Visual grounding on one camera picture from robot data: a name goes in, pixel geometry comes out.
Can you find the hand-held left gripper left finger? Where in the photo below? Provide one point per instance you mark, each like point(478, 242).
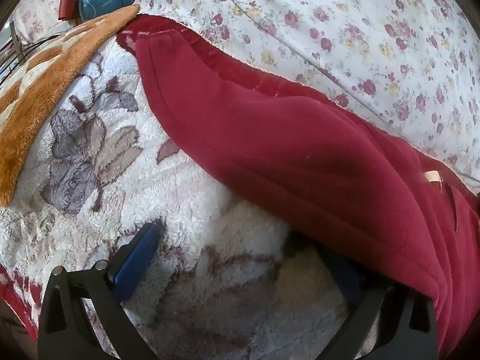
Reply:
point(135, 262)

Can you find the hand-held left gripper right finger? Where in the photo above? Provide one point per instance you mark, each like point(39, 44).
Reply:
point(375, 318)

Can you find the dark red fleece garment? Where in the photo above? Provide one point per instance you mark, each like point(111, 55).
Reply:
point(281, 150)

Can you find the white floral fleece blanket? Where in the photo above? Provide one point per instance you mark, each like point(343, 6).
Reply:
point(187, 195)

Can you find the orange patterned fleece blanket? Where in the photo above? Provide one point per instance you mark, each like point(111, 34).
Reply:
point(37, 93)

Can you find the pale floral bedsheet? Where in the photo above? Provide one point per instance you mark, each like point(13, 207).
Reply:
point(41, 3)

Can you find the rose print white quilt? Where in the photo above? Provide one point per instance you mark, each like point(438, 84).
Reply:
point(337, 26)

